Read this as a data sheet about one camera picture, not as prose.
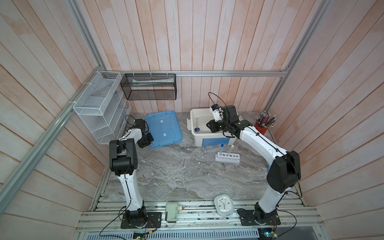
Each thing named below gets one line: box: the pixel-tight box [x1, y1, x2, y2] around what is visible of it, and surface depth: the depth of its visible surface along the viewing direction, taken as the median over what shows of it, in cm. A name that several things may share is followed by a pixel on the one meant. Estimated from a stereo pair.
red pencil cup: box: [254, 122, 269, 135], surface depth 100 cm
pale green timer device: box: [165, 202, 183, 223], surface depth 73 cm
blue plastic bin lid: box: [146, 110, 183, 148], surface depth 114 cm
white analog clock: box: [214, 194, 235, 217], surface depth 78 cm
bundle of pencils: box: [255, 110, 277, 129], surface depth 100 cm
